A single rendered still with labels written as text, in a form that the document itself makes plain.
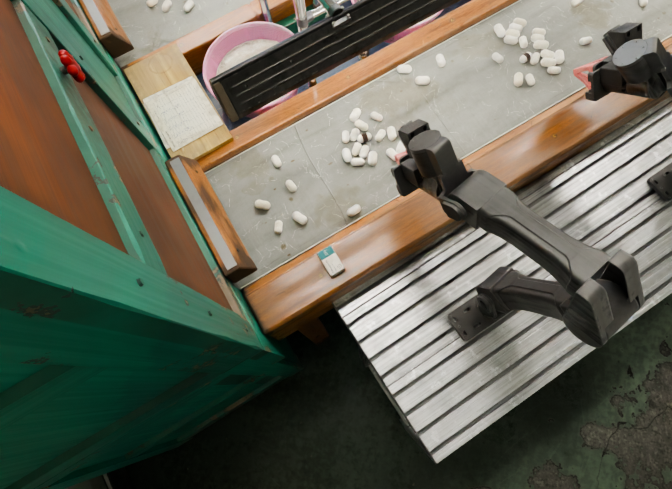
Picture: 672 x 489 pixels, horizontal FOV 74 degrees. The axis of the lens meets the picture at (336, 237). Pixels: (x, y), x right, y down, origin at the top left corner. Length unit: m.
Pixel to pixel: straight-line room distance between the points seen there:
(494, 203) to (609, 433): 1.30
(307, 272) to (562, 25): 0.92
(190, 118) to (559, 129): 0.87
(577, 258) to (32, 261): 0.62
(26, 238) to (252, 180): 0.81
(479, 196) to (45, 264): 0.59
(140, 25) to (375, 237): 0.89
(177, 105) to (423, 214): 0.65
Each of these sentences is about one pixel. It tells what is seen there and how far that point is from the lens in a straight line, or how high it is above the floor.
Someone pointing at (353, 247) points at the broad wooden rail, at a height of 0.76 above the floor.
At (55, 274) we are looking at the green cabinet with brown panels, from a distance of 0.32.
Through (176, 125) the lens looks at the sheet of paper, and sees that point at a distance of 1.18.
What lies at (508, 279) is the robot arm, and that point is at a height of 0.85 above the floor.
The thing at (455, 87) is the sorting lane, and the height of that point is 0.74.
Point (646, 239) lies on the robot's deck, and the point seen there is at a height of 0.67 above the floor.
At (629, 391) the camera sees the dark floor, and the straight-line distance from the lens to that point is 1.94.
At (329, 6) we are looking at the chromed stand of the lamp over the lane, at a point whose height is 1.12.
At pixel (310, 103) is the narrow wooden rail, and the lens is 1.15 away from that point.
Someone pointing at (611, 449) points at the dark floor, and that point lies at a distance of 1.91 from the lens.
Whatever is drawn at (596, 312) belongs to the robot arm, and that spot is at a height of 1.10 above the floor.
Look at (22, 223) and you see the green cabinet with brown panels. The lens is 0.33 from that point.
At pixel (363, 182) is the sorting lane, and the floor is 0.74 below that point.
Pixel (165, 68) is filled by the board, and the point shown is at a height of 0.78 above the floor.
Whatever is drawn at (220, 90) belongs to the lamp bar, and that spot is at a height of 1.10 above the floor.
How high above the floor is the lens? 1.70
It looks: 72 degrees down
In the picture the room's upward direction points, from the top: 10 degrees counter-clockwise
